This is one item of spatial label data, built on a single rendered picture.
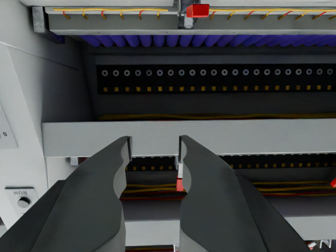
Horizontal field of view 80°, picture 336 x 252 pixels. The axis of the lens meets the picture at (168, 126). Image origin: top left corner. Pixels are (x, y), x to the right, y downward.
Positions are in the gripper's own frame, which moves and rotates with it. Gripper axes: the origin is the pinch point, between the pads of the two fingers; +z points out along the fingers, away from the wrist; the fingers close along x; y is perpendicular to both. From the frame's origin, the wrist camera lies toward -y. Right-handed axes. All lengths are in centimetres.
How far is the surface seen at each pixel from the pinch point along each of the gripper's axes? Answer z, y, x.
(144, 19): 15.7, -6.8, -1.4
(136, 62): 27.6, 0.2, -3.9
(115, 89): 26.2, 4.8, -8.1
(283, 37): 20.1, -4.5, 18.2
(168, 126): 12.0, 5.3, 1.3
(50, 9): 15.5, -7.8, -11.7
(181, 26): 13.6, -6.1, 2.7
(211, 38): 20.6, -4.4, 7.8
